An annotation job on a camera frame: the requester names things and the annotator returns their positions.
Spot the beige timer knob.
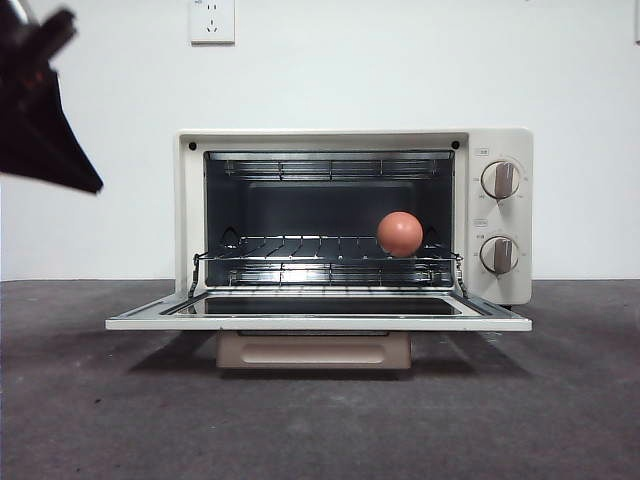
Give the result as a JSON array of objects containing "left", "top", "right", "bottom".
[{"left": 479, "top": 235, "right": 521, "bottom": 276}]

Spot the beige temperature knob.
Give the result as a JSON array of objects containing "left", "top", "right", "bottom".
[{"left": 480, "top": 160, "right": 522, "bottom": 201}]

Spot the brown egg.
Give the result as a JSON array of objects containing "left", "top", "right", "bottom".
[{"left": 376, "top": 210, "right": 425, "bottom": 259}]

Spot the white wall socket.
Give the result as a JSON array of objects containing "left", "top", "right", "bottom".
[{"left": 189, "top": 0, "right": 236, "bottom": 46}]

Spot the glass-windowed oven door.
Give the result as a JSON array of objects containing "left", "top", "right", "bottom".
[{"left": 104, "top": 292, "right": 533, "bottom": 333}]

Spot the beige oven door handle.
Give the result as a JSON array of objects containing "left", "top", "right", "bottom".
[{"left": 215, "top": 330, "right": 415, "bottom": 372}]

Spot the wire heater guard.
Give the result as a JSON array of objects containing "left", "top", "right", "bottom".
[
  {"left": 228, "top": 268, "right": 437, "bottom": 288},
  {"left": 223, "top": 158, "right": 442, "bottom": 181}
]

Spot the cream Toshiba toaster oven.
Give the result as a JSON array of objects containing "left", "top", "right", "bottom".
[{"left": 174, "top": 127, "right": 533, "bottom": 307}]

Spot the wire oven rack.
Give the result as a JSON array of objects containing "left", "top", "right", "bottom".
[{"left": 193, "top": 234, "right": 464, "bottom": 267}]

